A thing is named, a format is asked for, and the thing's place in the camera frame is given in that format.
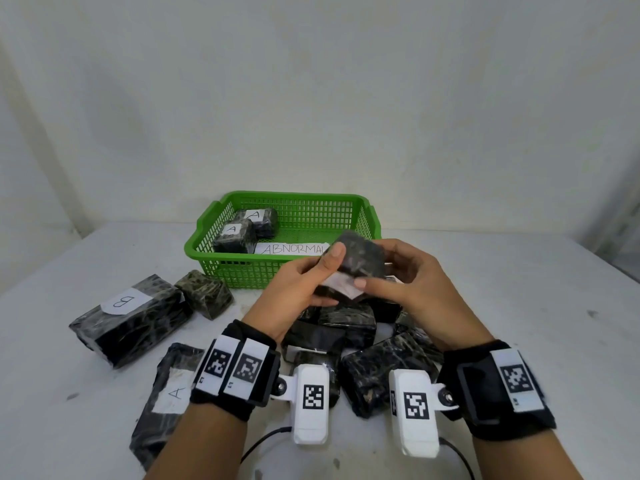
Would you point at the person's left hand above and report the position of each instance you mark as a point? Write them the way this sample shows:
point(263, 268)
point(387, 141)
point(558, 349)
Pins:
point(285, 294)

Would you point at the person's right hand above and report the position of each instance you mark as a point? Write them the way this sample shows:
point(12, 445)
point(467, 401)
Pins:
point(430, 304)

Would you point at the green plastic basket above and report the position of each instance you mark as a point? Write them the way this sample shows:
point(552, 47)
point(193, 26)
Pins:
point(235, 274)

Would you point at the small camouflage packet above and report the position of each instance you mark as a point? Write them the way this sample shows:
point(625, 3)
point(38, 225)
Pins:
point(207, 297)

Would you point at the black packets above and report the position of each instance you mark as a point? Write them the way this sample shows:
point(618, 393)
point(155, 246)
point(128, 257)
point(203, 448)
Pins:
point(370, 379)

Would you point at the large black packet labelled B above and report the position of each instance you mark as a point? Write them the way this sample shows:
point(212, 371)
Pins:
point(140, 334)

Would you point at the person's right forearm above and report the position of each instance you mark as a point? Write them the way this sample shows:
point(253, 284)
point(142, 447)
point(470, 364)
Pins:
point(520, 459)

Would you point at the white paper sign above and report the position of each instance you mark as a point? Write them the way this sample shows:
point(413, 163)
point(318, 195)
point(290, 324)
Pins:
point(290, 249)

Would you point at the black wristband with marker tags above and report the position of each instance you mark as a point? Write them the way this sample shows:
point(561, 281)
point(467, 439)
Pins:
point(225, 367)
point(475, 394)

